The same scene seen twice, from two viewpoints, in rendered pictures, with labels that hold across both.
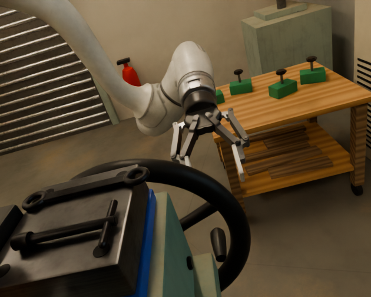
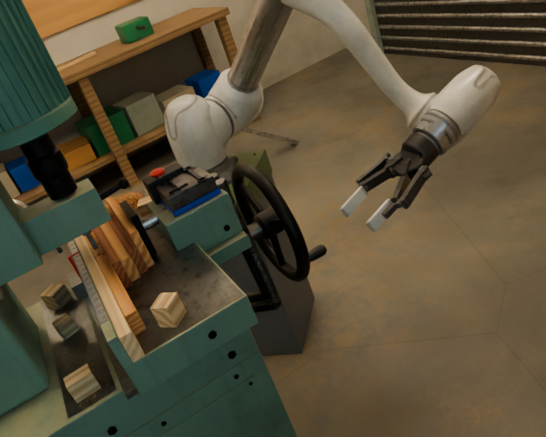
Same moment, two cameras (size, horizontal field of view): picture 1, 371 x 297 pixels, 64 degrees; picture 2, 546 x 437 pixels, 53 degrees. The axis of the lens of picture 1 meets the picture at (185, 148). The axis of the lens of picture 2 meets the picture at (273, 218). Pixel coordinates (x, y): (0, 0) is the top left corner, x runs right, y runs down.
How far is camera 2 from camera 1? 0.90 m
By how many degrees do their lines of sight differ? 55
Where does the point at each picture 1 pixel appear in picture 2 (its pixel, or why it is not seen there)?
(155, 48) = not seen: outside the picture
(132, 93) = (404, 101)
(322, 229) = not seen: outside the picture
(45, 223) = (179, 178)
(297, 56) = not seen: outside the picture
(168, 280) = (189, 217)
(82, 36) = (352, 44)
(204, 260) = (242, 235)
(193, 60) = (447, 96)
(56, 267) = (164, 192)
